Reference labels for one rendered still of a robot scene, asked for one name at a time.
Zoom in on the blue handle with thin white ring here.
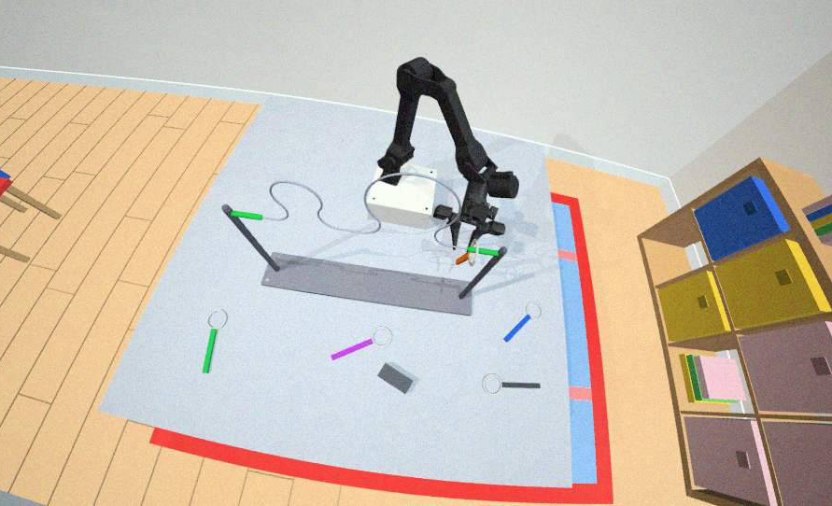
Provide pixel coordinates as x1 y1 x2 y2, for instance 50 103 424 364
503 302 543 343

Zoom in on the orange handle with grey ring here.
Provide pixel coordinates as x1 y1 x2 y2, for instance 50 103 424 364
456 239 479 267

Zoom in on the green handle with thin grey loop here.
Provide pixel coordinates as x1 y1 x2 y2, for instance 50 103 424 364
203 309 227 373

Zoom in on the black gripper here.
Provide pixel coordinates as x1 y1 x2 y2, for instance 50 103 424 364
433 192 505 246

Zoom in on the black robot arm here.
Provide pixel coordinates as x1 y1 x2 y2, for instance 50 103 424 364
377 57 519 221

